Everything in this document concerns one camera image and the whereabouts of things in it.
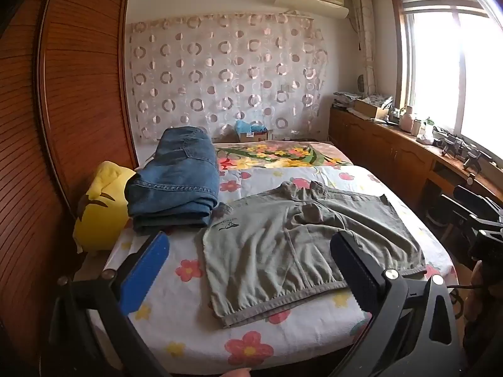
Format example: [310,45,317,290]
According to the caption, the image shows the wooden louvred wardrobe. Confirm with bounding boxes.
[0,0,139,377]

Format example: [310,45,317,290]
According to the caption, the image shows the black chair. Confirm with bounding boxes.
[426,204,474,246]

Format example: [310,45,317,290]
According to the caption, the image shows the circle pattern sheer curtain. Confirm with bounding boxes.
[126,12,329,145]

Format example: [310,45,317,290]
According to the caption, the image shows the long wooden cabinet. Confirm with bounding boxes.
[328,106,503,226]

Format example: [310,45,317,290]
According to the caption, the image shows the small cardboard box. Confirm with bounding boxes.
[239,130,270,143]

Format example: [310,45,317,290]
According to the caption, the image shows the black cable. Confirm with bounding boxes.
[447,283,474,305]

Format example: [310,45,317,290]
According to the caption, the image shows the large floral blanket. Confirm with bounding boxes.
[214,139,354,171]

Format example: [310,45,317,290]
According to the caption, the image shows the person's right hand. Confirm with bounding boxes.
[469,261,491,289]

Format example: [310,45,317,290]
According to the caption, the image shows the open cardboard box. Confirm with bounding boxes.
[354,99,390,121]

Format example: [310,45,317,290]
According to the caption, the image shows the yellow plush toy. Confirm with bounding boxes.
[73,161,137,253]

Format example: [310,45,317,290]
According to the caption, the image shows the grey-green pants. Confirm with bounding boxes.
[202,181,428,328]

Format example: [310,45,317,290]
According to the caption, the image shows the blue plastic bag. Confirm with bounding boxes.
[235,121,265,136]

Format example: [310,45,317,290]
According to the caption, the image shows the stack of folded cloths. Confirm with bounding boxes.
[333,91,363,109]

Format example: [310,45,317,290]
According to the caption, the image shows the wooden frame window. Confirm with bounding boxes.
[390,0,503,155]

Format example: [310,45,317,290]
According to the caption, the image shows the pale window drape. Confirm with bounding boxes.
[350,0,379,96]

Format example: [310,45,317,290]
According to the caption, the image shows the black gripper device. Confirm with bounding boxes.
[464,149,493,172]
[437,134,465,156]

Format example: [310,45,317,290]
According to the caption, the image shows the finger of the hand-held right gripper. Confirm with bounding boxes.
[453,184,503,216]
[440,194,503,244]

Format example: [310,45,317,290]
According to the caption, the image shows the folded blue jeans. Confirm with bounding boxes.
[125,126,220,237]

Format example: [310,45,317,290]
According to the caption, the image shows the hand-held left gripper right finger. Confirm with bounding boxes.
[326,231,466,377]

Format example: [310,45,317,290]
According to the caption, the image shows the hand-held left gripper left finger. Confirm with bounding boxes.
[43,231,170,377]

